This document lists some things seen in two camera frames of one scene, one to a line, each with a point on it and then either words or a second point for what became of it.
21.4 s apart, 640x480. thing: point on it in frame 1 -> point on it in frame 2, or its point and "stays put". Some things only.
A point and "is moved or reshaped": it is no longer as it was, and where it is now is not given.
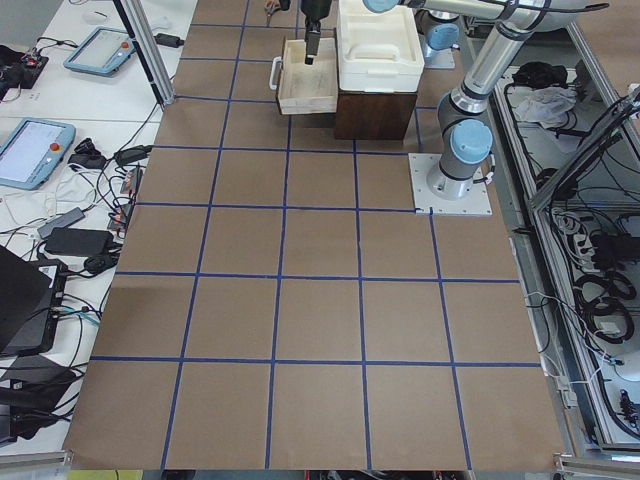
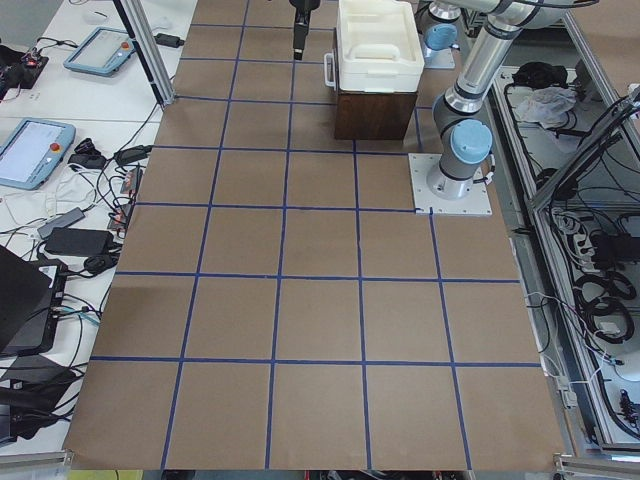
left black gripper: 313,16 -> 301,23
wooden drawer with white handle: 303,88 is moved or reshaped
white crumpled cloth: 547,105 stays put
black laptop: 31,294 stays put
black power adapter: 79,241 stays put
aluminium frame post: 151,57 stays put
